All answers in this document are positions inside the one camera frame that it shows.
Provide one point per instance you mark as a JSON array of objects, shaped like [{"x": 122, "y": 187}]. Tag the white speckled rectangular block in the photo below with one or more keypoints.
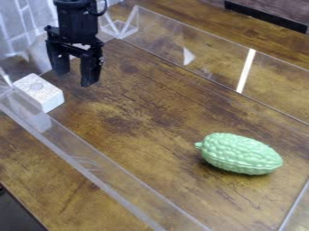
[{"x": 43, "y": 94}]

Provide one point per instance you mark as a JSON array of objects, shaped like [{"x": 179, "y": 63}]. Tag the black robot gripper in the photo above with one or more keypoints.
[{"x": 72, "y": 38}]

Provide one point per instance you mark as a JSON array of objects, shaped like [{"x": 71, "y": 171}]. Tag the green bumpy bitter gourd toy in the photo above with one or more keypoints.
[{"x": 240, "y": 154}]

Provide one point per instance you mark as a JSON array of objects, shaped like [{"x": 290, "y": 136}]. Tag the clear acrylic tray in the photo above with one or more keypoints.
[{"x": 107, "y": 163}]

